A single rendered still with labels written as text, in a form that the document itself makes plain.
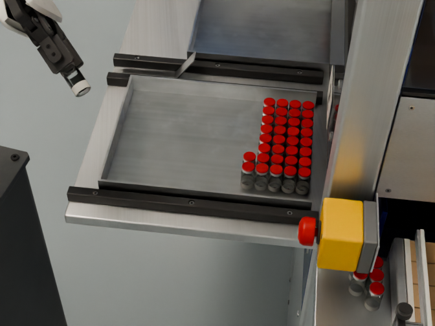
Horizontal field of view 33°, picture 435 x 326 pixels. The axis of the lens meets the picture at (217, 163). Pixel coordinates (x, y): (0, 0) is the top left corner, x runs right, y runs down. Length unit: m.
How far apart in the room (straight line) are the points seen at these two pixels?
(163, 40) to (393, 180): 0.65
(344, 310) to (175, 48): 0.65
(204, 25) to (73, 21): 1.58
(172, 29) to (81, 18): 1.58
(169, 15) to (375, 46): 0.77
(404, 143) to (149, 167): 0.46
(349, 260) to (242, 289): 1.16
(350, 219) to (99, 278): 1.29
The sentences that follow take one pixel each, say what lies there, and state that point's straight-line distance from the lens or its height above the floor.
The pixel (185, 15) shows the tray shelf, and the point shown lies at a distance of 1.56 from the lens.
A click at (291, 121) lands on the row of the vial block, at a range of 1.26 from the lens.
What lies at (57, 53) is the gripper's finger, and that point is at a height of 1.23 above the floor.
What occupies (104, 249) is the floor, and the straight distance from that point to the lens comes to 2.24.
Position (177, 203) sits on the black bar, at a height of 0.90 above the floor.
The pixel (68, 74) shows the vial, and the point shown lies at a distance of 0.93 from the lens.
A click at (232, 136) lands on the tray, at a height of 0.88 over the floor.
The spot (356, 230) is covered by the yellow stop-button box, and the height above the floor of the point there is 1.03.
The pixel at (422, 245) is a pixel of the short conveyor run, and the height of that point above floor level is 0.97.
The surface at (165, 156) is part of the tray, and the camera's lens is 1.26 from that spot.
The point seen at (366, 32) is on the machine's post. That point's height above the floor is 1.29.
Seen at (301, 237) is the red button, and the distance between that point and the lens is 1.01.
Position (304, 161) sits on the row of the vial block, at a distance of 1.20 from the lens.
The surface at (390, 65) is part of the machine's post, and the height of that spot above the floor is 1.25.
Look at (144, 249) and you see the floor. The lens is 2.23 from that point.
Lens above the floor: 1.80
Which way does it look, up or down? 47 degrees down
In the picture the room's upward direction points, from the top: 1 degrees clockwise
